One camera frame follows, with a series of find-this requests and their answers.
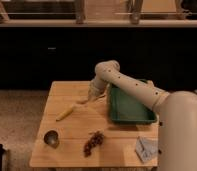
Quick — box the wooden shelf rail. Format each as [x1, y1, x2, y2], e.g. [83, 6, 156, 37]
[0, 0, 197, 28]

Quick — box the folded grey cloth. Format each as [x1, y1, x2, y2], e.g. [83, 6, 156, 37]
[135, 137, 158, 163]

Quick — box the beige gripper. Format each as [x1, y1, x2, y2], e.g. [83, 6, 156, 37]
[88, 81, 103, 101]

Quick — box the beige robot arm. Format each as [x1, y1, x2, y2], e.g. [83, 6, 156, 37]
[88, 60, 197, 171]

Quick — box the small metal cup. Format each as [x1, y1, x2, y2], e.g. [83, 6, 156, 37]
[43, 130, 59, 148]

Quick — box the dark red grape bunch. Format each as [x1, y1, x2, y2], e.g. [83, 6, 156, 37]
[83, 131, 104, 157]

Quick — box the green plastic tray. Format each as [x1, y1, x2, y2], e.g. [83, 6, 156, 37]
[107, 84, 157, 125]

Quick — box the wooden table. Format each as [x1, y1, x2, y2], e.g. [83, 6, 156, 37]
[30, 81, 158, 168]

